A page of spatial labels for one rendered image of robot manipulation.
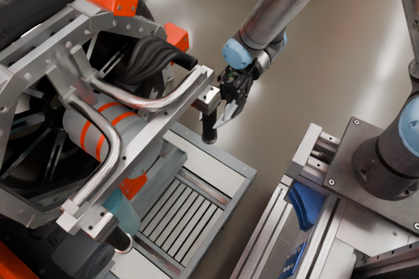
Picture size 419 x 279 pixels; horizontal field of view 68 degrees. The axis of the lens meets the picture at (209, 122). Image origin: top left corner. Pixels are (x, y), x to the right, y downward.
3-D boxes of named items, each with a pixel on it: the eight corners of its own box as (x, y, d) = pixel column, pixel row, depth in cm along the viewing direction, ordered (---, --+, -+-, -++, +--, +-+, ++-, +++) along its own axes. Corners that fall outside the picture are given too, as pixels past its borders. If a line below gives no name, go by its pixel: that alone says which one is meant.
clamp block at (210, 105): (190, 85, 76) (189, 70, 72) (221, 102, 74) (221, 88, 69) (177, 98, 74) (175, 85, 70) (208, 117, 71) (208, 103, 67)
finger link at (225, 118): (212, 117, 73) (228, 89, 77) (212, 130, 78) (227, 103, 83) (224, 122, 72) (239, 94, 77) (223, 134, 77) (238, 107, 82)
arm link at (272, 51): (267, 17, 90) (263, 40, 97) (248, 40, 85) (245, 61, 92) (292, 28, 87) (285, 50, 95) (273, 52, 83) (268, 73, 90)
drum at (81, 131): (110, 109, 87) (94, 76, 75) (169, 148, 81) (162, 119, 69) (72, 146, 81) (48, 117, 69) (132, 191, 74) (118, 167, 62)
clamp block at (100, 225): (87, 195, 62) (78, 185, 57) (121, 222, 59) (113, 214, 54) (68, 216, 59) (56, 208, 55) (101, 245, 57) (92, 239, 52)
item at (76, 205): (77, 96, 65) (56, 61, 56) (148, 143, 59) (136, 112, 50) (5, 159, 57) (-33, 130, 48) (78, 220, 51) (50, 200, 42)
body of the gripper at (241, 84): (214, 77, 77) (240, 48, 83) (214, 98, 85) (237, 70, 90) (240, 91, 75) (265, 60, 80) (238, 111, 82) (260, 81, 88)
